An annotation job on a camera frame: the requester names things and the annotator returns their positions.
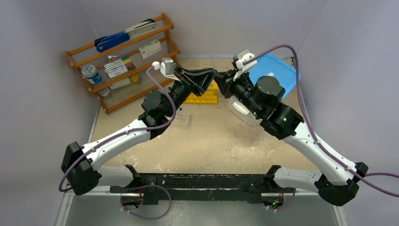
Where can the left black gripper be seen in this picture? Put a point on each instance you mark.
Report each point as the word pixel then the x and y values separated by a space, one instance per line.
pixel 200 79

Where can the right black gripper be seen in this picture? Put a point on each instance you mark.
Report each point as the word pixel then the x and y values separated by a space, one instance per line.
pixel 232 84

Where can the yellow test tube rack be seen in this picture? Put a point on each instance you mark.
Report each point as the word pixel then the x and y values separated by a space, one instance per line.
pixel 210 97

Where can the white plastic bin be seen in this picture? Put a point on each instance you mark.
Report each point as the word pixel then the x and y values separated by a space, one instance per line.
pixel 237 108

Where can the white green box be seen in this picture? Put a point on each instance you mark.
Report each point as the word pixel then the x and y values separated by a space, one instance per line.
pixel 150 48

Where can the blue plastic lid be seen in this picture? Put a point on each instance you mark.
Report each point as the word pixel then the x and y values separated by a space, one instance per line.
pixel 271 65

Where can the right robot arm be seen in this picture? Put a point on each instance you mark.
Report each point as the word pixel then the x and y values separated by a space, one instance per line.
pixel 333 180

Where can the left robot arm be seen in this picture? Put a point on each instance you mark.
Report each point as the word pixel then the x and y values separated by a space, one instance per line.
pixel 83 166

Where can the clear tube rack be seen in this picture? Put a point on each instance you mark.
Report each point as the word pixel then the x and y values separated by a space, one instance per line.
pixel 181 121

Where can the yellow sponge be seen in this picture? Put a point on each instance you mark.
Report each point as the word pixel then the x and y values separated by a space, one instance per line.
pixel 136 79

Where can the white flat box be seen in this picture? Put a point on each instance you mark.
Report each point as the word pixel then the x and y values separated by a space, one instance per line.
pixel 120 84

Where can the wooden shelf rack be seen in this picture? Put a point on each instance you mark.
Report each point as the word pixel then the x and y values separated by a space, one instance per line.
pixel 88 55

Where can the coloured marker pack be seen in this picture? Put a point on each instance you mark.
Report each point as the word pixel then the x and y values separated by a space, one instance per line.
pixel 118 67

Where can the small clear jar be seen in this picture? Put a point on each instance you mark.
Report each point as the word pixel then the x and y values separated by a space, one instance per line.
pixel 105 92

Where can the blue grey stapler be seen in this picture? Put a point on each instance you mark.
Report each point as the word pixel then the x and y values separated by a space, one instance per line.
pixel 107 42

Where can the blue lid jar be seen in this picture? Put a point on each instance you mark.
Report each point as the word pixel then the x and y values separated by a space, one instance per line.
pixel 91 74

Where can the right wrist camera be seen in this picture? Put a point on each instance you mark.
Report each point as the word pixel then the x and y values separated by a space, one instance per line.
pixel 243 62

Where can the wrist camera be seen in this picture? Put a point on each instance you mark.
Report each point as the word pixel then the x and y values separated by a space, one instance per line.
pixel 243 62
pixel 166 67

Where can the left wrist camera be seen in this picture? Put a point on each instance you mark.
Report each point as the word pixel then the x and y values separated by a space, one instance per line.
pixel 166 67

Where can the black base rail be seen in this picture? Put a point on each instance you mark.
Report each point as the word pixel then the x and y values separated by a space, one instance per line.
pixel 250 188

